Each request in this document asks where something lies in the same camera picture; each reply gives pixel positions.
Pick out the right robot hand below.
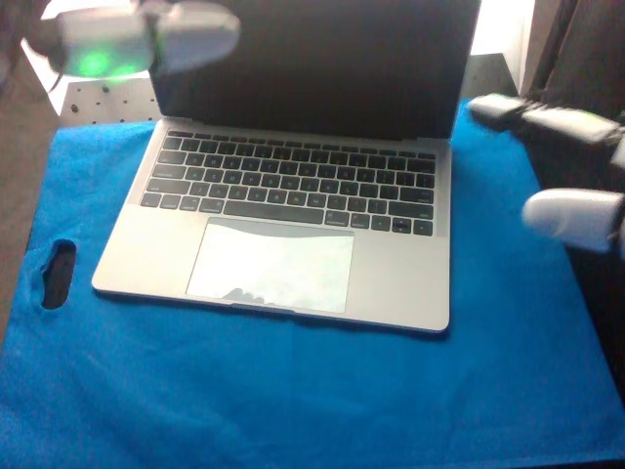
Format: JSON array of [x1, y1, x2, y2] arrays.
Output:
[[467, 92, 625, 254]]

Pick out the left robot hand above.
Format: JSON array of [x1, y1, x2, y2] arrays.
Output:
[[154, 0, 242, 75]]

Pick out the silver laptop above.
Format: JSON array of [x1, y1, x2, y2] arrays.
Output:
[[91, 0, 482, 334]]

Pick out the dark curtain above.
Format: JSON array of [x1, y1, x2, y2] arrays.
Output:
[[529, 0, 625, 118]]

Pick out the blue non-woven bag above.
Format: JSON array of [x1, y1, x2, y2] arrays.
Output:
[[0, 97, 625, 469]]

